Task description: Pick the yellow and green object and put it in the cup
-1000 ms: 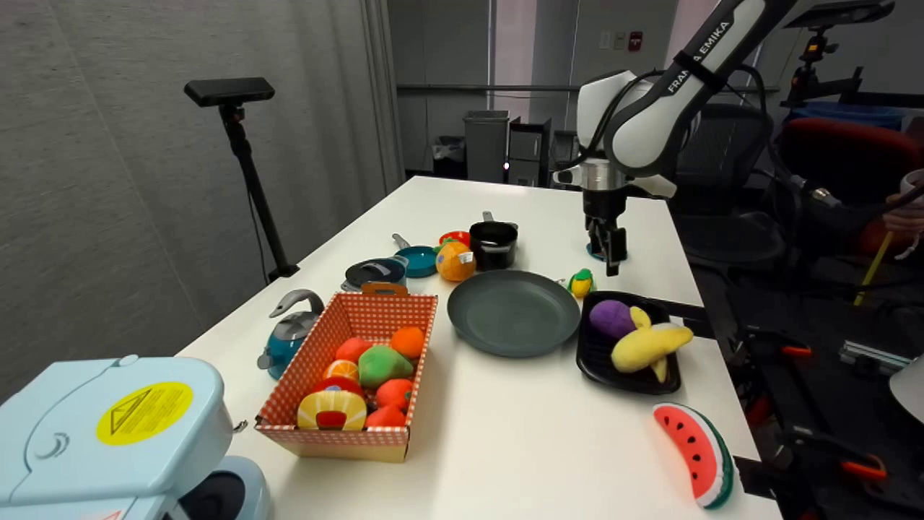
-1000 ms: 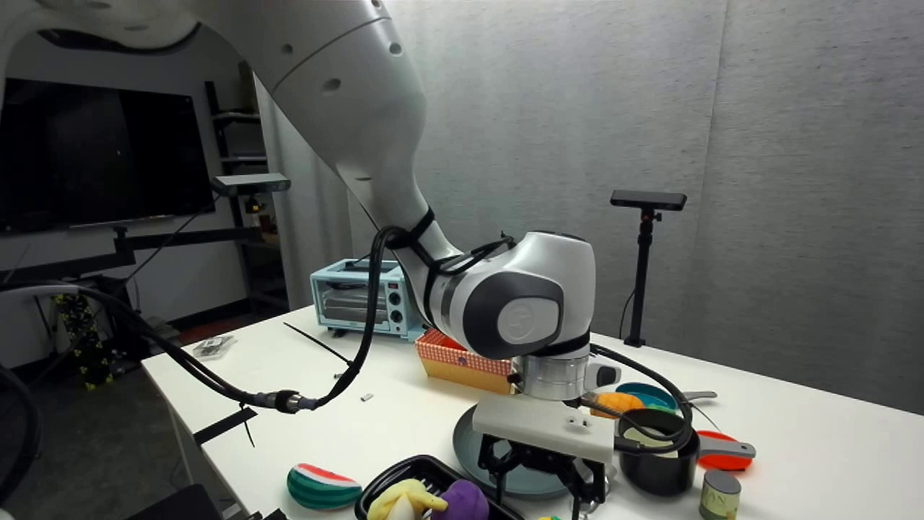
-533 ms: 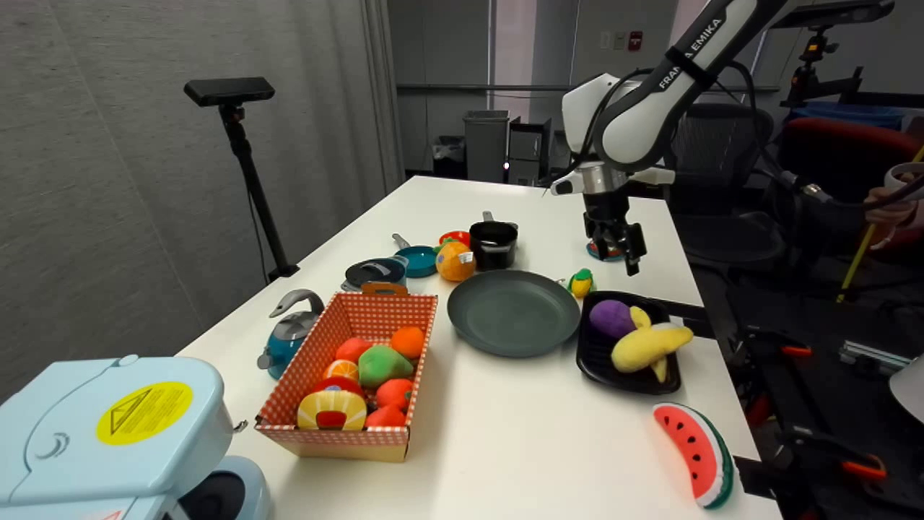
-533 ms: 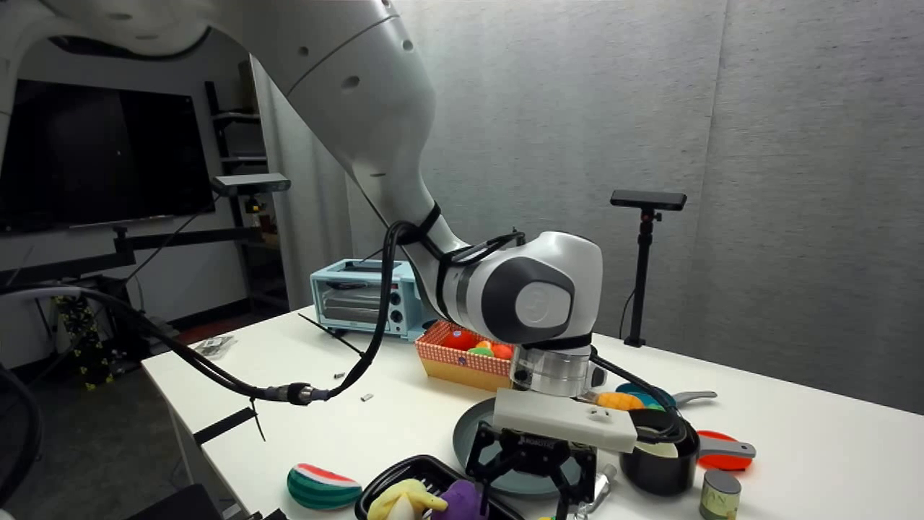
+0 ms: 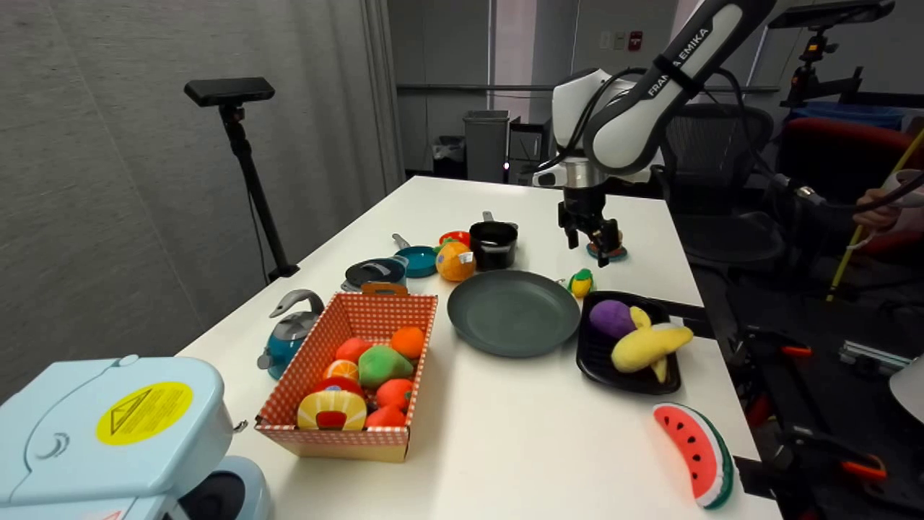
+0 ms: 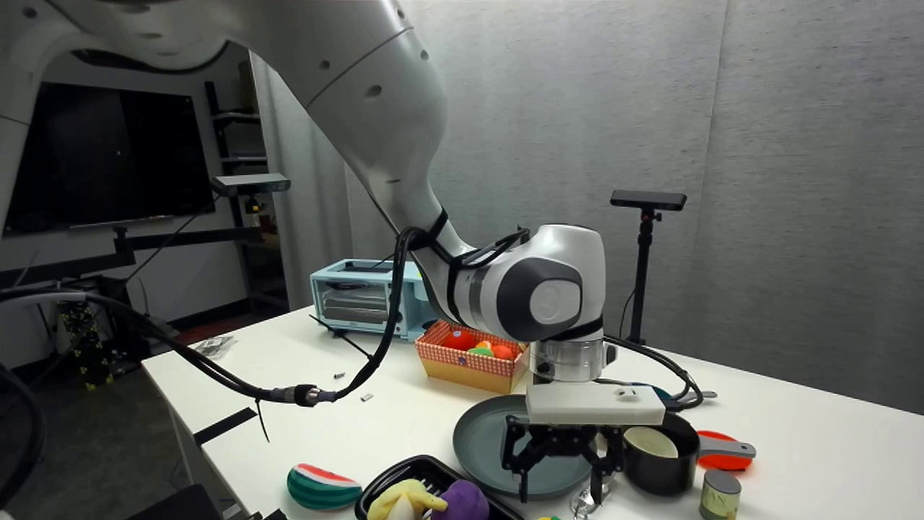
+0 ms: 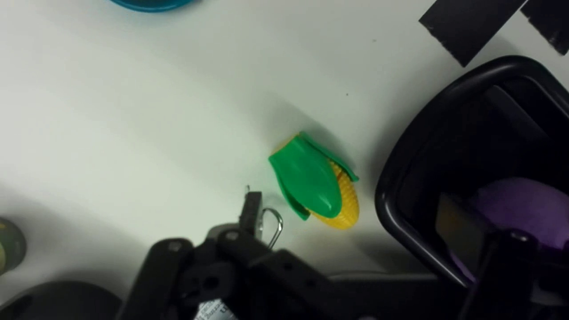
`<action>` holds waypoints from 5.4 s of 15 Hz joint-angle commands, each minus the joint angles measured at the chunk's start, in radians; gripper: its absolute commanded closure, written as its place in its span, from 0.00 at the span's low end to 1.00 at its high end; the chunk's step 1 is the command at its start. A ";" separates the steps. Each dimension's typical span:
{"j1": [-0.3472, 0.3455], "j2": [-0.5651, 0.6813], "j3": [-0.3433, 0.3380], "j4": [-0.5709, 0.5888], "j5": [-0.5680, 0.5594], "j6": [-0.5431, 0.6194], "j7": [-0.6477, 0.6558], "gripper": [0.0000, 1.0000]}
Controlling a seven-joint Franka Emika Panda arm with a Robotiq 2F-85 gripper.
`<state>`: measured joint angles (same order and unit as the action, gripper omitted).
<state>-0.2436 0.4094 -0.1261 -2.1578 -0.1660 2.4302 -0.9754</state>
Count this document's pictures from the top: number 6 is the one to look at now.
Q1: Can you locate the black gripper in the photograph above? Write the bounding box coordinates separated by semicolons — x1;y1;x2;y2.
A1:
504;422;628;503

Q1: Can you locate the small shiny metal object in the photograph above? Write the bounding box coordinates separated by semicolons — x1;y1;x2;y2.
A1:
570;480;618;520

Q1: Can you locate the black cup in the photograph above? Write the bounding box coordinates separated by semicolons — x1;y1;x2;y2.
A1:
618;414;703;500

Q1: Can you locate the grey round plate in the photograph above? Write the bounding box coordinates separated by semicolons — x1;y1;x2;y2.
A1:
450;394;602;503

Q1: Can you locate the purple plush toy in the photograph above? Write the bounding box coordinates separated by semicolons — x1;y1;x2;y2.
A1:
428;476;493;520

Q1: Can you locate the orange basket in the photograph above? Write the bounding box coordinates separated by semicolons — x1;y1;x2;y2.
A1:
414;321;531;395

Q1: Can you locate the red tomato toy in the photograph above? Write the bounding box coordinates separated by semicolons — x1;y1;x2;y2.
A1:
440;327;483;353

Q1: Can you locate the yellow peeled banana plush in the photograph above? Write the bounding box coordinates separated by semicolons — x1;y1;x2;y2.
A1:
366;476;450;520

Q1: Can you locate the watermelon slice toy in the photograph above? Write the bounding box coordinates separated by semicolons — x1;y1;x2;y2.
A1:
286;460;364;512

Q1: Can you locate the light blue toaster oven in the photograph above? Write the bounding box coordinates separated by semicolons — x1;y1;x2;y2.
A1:
307;253;443;342

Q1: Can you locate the short narrow black strip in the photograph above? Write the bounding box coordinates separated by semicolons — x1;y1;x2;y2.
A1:
190;404;260;446

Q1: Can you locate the black shelf rack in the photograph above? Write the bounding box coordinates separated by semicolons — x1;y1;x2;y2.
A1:
205;74;291;311

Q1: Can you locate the black monitor screen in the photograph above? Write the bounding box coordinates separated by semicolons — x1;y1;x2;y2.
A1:
3;82;221;240

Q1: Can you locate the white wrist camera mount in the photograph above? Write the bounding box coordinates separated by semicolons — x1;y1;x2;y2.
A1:
522;382;671;431

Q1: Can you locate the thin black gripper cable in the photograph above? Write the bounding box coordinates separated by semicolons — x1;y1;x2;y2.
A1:
605;336;720;414

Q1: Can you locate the black camera stand pole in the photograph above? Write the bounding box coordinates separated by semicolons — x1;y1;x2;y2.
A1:
631;207;661;349

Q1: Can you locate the thick black cable bundle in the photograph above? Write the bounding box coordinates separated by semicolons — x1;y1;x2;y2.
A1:
0;206;531;414

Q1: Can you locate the black stereo camera bar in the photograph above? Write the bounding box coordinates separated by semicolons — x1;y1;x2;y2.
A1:
609;187;690;213

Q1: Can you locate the black monitor mount bar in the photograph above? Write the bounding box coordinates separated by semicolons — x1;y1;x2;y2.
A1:
0;225;244;291

